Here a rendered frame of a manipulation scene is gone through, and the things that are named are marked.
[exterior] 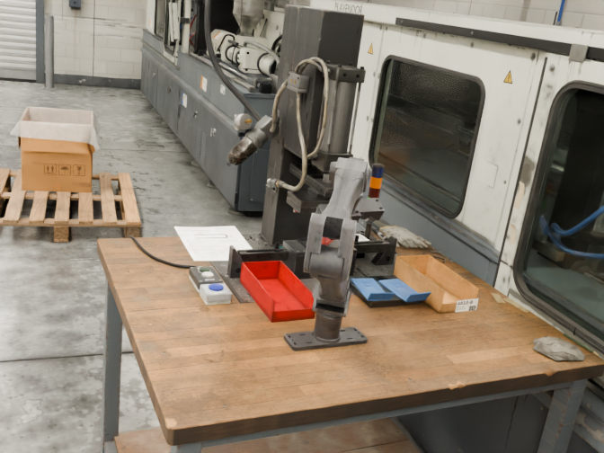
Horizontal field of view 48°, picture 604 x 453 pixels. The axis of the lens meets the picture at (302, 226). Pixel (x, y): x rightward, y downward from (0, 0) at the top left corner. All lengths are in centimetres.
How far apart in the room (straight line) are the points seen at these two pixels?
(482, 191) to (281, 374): 114
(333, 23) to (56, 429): 185
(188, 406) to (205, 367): 15
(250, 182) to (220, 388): 379
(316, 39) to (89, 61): 921
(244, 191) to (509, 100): 317
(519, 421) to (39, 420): 179
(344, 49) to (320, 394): 97
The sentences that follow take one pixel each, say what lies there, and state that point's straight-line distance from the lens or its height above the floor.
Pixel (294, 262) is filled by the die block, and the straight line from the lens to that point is 195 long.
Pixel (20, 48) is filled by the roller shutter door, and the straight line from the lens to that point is 1093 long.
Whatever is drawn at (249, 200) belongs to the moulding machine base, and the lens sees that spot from 517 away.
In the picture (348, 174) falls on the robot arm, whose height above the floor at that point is 133.
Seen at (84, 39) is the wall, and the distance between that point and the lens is 1097.
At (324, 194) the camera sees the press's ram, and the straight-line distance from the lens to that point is 189.
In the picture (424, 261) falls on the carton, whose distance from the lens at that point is 213.
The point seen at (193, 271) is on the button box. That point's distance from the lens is 188.
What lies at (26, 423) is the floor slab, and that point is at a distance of 291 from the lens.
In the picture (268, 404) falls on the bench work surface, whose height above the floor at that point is 90.
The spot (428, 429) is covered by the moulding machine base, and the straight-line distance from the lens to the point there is 272.
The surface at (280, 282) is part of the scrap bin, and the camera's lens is 192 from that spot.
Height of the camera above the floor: 168
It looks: 19 degrees down
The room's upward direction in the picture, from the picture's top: 7 degrees clockwise
